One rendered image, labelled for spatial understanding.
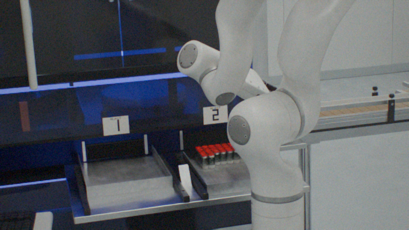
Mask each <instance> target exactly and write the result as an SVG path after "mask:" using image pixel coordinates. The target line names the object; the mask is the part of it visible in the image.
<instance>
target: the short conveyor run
mask: <svg viewBox="0 0 409 230"><path fill-rule="evenodd" d="M372 89H373V90H374V92H372V96H371V97H362V98H353V99H341V100H333V101H324V102H321V109H320V115H319V118H318V121H317V123H316V125H315V127H314V128H313V130H312V131H311V132H310V133H308V134H307V135H305V136H303V137H301V138H300V139H301V140H302V141H304V142H305V143H311V142H319V141H329V140H337V139H345V138H353V137H360V136H371V135H379V134H386V133H394V132H402V131H409V92H408V93H400V94H394V93H390V94H388V95H379V96H378V92H376V90H378V87H377V86H373V87H372Z"/></svg>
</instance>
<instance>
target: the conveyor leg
mask: <svg viewBox="0 0 409 230"><path fill-rule="evenodd" d="M318 143H320V141H319V142H311V143H307V144H306V148H303V149H298V167H299V168H300V170H301V172H302V175H303V181H304V182H306V183H307V184H308V185H309V186H310V192H306V193H304V230H312V195H311V144H318Z"/></svg>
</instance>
